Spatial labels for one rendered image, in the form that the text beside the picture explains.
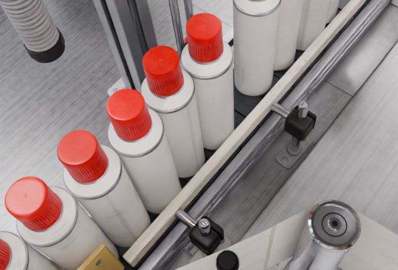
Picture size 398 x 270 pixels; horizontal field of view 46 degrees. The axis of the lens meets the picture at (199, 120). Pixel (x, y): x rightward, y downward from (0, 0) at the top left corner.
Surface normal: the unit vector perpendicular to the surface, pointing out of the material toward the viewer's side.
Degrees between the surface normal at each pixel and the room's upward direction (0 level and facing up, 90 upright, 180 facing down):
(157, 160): 90
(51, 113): 0
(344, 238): 0
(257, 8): 42
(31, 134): 0
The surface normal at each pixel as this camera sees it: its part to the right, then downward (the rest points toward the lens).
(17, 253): 0.58, -0.56
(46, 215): 0.72, 0.57
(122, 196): 0.87, 0.39
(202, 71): -0.13, 0.20
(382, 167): -0.07, -0.50
